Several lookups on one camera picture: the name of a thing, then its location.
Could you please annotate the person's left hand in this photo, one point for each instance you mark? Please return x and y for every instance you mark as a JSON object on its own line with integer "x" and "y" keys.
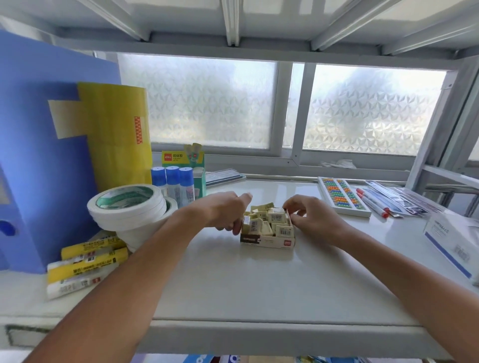
{"x": 224, "y": 209}

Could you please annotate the person's right hand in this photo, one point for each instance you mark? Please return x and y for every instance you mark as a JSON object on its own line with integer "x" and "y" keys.
{"x": 318, "y": 220}

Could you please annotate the person's left thumb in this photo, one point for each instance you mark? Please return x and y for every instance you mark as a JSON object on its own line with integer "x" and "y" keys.
{"x": 245, "y": 199}

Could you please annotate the person's right thumb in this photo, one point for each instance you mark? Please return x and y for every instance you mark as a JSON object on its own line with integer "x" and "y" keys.
{"x": 298, "y": 219}

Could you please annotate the cardboard eraser display box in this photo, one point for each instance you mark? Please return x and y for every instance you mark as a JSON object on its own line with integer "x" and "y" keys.
{"x": 266, "y": 242}

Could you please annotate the person's left forearm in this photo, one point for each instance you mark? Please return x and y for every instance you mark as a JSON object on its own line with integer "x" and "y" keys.
{"x": 123, "y": 295}

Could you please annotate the person's right forearm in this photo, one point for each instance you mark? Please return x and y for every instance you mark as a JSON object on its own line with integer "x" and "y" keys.
{"x": 411, "y": 291}

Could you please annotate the pack of clear rulers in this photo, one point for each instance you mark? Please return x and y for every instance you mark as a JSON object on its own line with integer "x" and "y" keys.
{"x": 223, "y": 177}

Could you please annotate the pile of wrapped beige erasers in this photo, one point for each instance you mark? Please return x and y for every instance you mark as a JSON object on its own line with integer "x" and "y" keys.
{"x": 266, "y": 221}

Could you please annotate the colourful bead abacus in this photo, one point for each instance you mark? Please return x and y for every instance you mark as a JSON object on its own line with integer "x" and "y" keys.
{"x": 342, "y": 196}

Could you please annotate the green glue stick display box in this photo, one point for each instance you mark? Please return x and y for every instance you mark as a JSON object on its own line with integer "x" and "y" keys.
{"x": 197, "y": 175}

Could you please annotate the blue capped glue stick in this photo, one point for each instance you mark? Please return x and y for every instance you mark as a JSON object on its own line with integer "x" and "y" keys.
{"x": 173, "y": 185}
{"x": 158, "y": 178}
{"x": 186, "y": 187}

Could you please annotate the red capped marker pen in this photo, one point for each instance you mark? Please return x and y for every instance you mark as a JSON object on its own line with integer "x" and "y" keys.
{"x": 365, "y": 204}
{"x": 374, "y": 205}

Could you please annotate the wide white tape roll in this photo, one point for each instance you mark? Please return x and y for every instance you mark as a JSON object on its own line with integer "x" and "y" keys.
{"x": 146, "y": 233}

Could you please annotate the narrow frosted window pane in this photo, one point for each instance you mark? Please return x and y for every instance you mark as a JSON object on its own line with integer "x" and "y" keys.
{"x": 293, "y": 104}

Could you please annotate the clear plastic stationery packets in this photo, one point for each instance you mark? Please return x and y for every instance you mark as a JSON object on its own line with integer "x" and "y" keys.
{"x": 402, "y": 200}

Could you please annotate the wide frosted window pane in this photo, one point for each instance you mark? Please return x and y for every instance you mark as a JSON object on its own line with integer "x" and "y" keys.
{"x": 198, "y": 101}
{"x": 374, "y": 112}

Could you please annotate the stack of thin white tape rolls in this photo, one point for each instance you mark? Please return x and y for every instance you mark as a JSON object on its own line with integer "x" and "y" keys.
{"x": 127, "y": 209}

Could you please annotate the large yellow packing tape roll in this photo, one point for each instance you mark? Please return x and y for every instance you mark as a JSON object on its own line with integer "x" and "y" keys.
{"x": 116, "y": 142}

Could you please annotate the white and blue tissue box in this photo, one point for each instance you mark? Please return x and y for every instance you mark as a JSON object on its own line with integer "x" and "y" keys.
{"x": 454, "y": 239}

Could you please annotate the yellow and white packet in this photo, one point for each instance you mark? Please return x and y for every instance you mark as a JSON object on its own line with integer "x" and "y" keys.
{"x": 75, "y": 283}
{"x": 86, "y": 266}
{"x": 93, "y": 246}

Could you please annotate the white metal shelf rack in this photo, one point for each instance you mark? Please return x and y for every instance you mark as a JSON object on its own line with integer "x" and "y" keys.
{"x": 239, "y": 26}

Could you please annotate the blue plastic file box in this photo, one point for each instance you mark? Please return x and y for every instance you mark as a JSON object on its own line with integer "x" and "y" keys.
{"x": 33, "y": 179}

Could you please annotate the white window frame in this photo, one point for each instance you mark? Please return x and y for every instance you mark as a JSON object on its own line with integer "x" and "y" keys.
{"x": 290, "y": 112}

